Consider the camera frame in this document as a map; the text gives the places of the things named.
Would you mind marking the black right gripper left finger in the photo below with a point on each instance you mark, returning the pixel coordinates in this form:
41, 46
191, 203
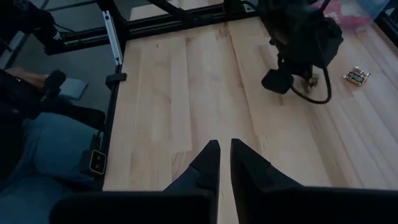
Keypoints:
202, 174

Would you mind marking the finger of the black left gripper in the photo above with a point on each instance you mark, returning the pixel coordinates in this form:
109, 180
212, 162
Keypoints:
298, 71
308, 73

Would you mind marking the red Skittles candy pack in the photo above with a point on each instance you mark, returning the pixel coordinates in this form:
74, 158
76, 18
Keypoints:
342, 15

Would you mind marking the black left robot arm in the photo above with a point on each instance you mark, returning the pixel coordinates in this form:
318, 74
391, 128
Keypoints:
25, 18

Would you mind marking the gold chocolate candy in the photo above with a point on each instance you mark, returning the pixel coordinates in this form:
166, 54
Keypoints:
357, 76
311, 84

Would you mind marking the person's hand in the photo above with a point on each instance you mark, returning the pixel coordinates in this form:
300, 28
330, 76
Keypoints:
28, 77

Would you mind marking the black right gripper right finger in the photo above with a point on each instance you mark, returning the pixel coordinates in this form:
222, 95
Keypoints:
252, 174

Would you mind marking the person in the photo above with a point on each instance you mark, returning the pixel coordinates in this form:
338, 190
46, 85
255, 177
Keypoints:
46, 149

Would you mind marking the white box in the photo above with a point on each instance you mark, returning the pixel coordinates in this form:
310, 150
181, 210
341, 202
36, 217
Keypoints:
73, 88

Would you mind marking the small clear plastic bin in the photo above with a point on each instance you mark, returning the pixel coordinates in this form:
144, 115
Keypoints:
377, 12

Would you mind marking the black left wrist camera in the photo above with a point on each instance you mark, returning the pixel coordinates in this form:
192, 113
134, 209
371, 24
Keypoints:
276, 81

